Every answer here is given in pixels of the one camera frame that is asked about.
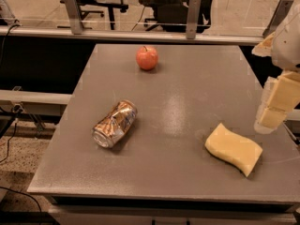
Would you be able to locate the right metal rail bracket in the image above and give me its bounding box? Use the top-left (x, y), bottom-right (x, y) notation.
top-left (262, 0), bottom-right (293, 38)

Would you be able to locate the left metal rail bracket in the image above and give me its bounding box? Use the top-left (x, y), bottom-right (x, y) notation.
top-left (63, 0), bottom-right (83, 35)

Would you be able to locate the grey horizontal metal rail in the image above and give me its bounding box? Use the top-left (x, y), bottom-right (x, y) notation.
top-left (9, 26), bottom-right (263, 46)

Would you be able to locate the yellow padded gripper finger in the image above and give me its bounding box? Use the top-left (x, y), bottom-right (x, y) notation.
top-left (254, 71), bottom-right (300, 134)
top-left (251, 33), bottom-right (275, 57)

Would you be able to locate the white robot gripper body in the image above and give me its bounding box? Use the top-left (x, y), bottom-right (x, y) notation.
top-left (271, 4), bottom-right (300, 71)

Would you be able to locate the crushed aluminium soda can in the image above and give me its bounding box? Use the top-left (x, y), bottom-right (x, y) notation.
top-left (92, 100), bottom-right (138, 148)

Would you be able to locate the black cable on left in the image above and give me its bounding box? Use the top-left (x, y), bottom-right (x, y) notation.
top-left (0, 22), bottom-right (23, 68)

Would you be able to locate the yellow sponge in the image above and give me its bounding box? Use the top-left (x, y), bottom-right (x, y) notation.
top-left (204, 123), bottom-right (263, 177)

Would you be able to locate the red apple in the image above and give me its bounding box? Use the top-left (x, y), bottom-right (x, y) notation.
top-left (136, 46), bottom-right (158, 70)

